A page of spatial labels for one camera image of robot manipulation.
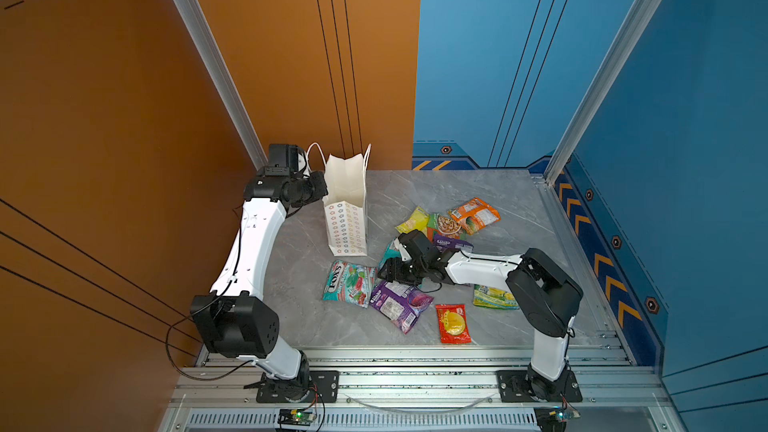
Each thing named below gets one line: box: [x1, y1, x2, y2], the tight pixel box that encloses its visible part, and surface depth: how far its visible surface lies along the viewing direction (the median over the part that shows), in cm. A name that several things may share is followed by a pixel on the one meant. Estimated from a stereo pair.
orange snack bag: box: [448, 197, 502, 235], surface depth 107 cm
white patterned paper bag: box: [306, 143, 372, 257], surface depth 88 cm
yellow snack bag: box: [394, 206, 429, 235], surface depth 104 cm
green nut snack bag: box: [427, 213, 469, 242], surface depth 104 cm
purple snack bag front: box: [369, 280, 434, 335], surface depth 87 cm
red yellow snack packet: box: [435, 304, 472, 345], surface depth 84 cm
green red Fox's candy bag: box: [322, 260, 378, 309], surface depth 90 cm
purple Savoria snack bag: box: [433, 234, 475, 253], surface depth 98 cm
